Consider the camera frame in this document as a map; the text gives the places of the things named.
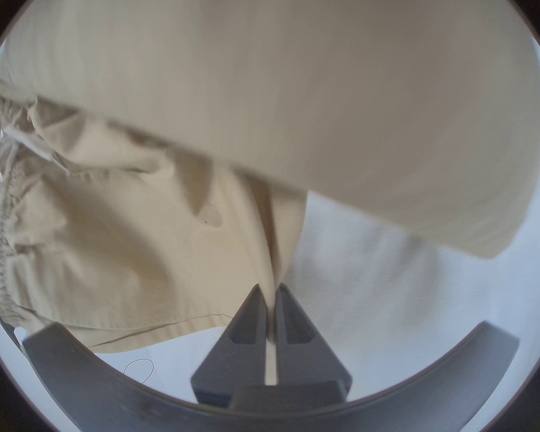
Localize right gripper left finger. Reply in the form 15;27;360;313
191;284;271;410

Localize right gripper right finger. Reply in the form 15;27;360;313
274;284;353;399

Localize tan shorts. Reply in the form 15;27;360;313
0;0;540;354

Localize bed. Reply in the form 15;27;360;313
0;48;540;417

